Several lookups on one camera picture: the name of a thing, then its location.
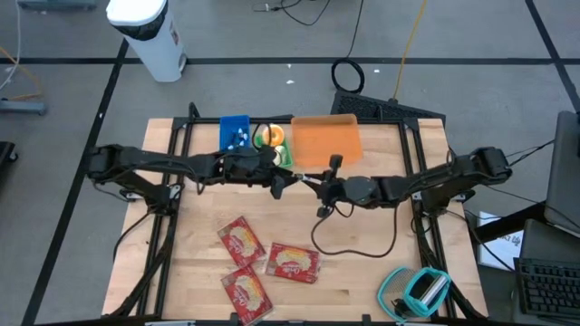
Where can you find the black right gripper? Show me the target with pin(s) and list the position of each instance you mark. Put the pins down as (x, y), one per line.
(336, 192)

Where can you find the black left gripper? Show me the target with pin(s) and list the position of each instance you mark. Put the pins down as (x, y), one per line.
(251, 167)

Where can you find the black label dropper bottle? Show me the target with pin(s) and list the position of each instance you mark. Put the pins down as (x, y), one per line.
(308, 178)

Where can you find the blue label dropper bottle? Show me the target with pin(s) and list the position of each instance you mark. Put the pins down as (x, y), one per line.
(232, 146)

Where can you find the dark dropper bottle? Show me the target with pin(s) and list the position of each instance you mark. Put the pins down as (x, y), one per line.
(237, 135)

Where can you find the red rubber band packet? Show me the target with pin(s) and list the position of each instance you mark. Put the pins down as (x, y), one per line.
(247, 296)
(292, 262)
(242, 241)

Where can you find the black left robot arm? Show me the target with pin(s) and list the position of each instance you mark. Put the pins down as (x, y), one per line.
(149, 163)

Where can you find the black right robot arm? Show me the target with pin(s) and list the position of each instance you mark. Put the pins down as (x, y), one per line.
(430, 179)

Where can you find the green plastic basket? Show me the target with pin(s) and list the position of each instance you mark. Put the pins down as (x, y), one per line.
(290, 156)

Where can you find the tan cardboard box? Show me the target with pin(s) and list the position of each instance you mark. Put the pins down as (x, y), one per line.
(326, 140)

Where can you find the orange icing toy donut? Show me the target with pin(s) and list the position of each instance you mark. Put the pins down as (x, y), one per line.
(267, 136)

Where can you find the blue plastic basket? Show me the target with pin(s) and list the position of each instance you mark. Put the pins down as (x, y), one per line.
(226, 124)

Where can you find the teal mesh tray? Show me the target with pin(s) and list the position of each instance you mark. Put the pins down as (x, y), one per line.
(392, 290)

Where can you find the black desk bar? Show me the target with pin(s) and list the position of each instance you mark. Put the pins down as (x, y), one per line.
(507, 224)

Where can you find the white paper sheet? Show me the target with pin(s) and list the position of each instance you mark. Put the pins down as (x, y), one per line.
(503, 246)

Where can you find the white trash bin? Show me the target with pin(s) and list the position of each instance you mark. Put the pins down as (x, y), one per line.
(149, 41)

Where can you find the grey laptop base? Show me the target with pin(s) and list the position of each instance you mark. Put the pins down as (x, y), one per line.
(553, 242)

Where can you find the grey laptop lid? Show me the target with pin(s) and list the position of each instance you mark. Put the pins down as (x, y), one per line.
(564, 172)

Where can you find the black keyboard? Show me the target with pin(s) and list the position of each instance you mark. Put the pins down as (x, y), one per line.
(548, 287)

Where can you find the grey floor base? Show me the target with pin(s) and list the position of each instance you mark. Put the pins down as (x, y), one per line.
(22, 108)

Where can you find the black caster foot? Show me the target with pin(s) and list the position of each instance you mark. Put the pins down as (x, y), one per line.
(5, 151)

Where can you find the grey floor bar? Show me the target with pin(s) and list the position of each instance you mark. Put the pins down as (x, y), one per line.
(54, 4)

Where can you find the black table frame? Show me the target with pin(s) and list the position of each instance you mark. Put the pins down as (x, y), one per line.
(204, 120)

